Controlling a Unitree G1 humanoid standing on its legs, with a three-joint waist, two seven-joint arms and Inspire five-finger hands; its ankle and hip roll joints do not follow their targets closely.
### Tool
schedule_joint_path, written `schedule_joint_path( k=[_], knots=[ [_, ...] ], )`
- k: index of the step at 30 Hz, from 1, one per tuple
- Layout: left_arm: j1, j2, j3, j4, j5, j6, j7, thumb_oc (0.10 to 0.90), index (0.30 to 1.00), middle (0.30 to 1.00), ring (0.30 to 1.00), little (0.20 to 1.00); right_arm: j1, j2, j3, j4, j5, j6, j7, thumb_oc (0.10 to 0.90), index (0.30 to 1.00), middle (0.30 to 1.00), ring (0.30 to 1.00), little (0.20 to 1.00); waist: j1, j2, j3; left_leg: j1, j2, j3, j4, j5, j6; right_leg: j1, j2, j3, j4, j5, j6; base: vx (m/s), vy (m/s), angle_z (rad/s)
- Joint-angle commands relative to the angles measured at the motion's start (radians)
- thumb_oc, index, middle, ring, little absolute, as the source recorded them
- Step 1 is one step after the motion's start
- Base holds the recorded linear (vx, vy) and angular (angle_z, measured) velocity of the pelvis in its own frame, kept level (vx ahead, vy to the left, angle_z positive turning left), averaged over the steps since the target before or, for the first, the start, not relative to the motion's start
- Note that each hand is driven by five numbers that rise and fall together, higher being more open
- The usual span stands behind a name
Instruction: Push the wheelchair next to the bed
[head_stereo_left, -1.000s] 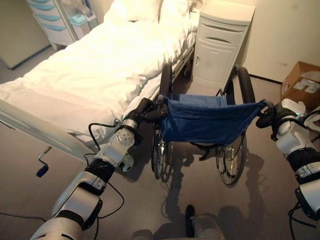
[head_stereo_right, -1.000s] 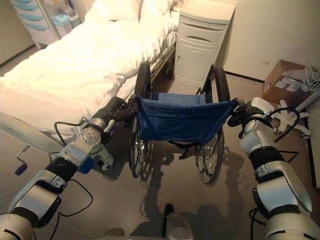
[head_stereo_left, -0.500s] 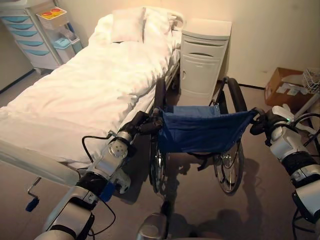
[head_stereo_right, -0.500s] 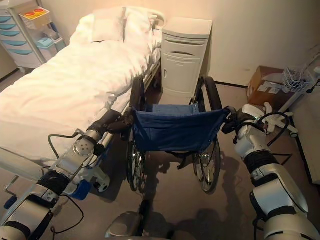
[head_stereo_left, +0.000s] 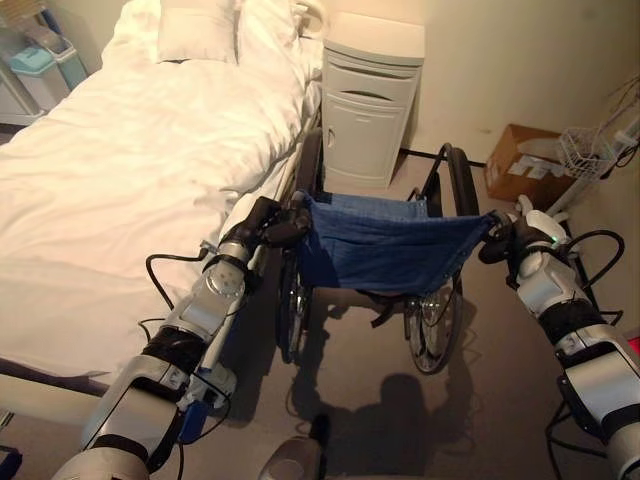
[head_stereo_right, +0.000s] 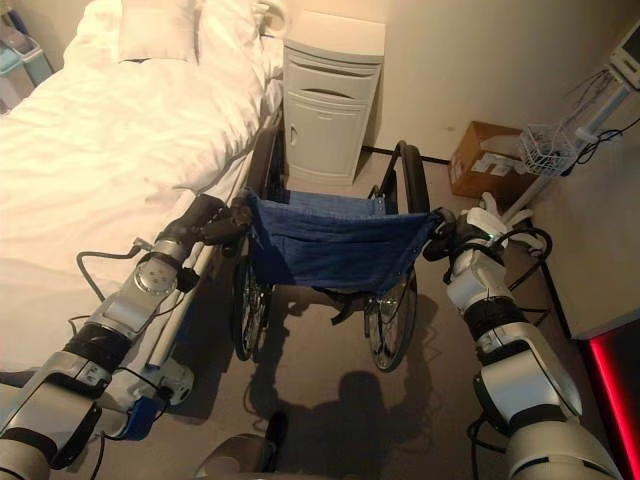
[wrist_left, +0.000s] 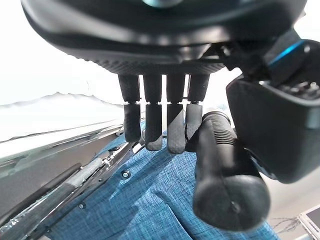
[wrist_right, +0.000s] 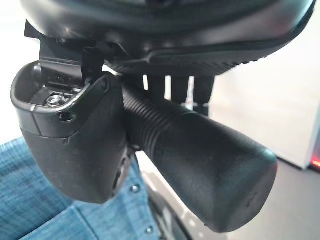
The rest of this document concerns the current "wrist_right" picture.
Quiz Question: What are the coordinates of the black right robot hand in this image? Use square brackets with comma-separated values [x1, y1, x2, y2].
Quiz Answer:
[10, 0, 317, 205]

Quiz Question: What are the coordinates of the white cabinet with red light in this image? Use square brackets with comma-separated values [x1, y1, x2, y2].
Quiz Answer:
[209, 71, 320, 171]

